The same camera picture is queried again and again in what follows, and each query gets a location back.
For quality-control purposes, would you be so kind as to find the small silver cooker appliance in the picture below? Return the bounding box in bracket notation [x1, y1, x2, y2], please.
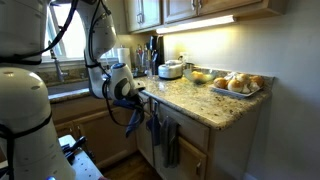
[157, 59, 184, 80]

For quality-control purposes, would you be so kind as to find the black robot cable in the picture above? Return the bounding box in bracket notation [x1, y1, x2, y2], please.
[86, 0, 144, 128]

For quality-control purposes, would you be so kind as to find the wide wooden cabinet door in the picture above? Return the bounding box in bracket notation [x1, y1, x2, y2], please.
[152, 118, 208, 180]

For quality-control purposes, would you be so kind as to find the white rectangular plate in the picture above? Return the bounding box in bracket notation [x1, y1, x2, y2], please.
[209, 83, 264, 99]

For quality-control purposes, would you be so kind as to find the narrow wooden cabinet door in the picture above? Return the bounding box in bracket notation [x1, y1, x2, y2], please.
[134, 113, 155, 167]

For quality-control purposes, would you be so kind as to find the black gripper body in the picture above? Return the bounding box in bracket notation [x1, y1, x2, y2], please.
[129, 94, 146, 112]

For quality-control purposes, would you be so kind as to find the glass fruit bowl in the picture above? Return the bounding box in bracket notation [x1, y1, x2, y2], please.
[183, 68, 216, 85]

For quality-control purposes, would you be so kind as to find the wooden sink front panel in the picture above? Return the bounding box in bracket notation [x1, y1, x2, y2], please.
[49, 96, 111, 124]

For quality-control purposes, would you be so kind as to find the wide wooden drawer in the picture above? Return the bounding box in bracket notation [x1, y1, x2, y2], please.
[151, 99, 211, 152]

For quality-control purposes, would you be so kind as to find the black soda maker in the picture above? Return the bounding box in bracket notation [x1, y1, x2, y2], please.
[148, 34, 165, 76]

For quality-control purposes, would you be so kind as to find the black clamp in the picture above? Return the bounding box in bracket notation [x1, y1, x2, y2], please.
[61, 135, 88, 165]

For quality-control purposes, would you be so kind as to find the yellow fruit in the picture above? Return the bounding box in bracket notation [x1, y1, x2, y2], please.
[190, 70, 206, 83]

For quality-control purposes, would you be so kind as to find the stainless steel sink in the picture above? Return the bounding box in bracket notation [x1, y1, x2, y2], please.
[46, 79, 90, 97]

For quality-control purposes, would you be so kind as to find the bright kitchen window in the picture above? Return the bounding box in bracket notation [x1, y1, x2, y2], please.
[41, 3, 118, 63]

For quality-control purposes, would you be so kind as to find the wooden sink cabinet door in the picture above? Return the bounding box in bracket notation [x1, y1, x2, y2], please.
[71, 108, 138, 169]
[53, 121, 77, 139]

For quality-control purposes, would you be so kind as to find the chrome kitchen faucet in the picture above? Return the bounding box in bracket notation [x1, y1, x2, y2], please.
[49, 41, 70, 83]

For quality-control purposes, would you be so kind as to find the wooden upper cabinet door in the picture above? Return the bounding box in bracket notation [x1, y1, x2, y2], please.
[123, 0, 164, 33]
[163, 0, 200, 25]
[198, 0, 268, 16]

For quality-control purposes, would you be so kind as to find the grey hanging towel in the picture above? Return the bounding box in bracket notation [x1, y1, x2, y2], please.
[160, 116, 181, 169]

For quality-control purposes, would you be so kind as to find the clear glass bottle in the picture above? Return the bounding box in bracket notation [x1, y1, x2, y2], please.
[144, 46, 154, 77]

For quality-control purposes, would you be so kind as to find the white wall outlet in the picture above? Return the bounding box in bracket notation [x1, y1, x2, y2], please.
[179, 51, 189, 63]

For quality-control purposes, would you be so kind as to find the white perforated base plate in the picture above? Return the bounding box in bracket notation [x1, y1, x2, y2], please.
[58, 134, 105, 180]

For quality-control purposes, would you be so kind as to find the under-cabinet light bar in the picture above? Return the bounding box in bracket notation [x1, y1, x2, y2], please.
[155, 14, 238, 36]

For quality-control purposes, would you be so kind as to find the small wooden drawer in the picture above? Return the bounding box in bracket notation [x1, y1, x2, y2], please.
[138, 90, 152, 114]

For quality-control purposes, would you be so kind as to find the yellow onion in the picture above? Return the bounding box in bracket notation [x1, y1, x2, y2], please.
[235, 73, 252, 85]
[227, 79, 245, 94]
[249, 75, 266, 88]
[213, 77, 229, 90]

